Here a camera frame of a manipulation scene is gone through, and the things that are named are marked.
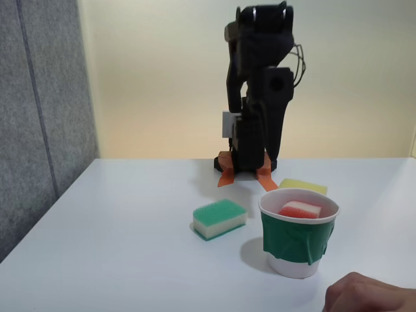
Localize red and white sponge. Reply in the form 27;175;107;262
278;200;322;220

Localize person's left hand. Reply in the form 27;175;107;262
324;272;416;312

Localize orange tape strip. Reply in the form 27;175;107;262
255;154;280;193
216;151;236;188

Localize yellow sponge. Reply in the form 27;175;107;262
279;177;328;197

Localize green and white sponge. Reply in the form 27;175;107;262
190;198;248;242

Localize white paper cup green tape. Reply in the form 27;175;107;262
258;188;341;280

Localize grey felt partition panel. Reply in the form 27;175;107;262
0;0;100;264

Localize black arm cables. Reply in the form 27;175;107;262
290;42;308;89

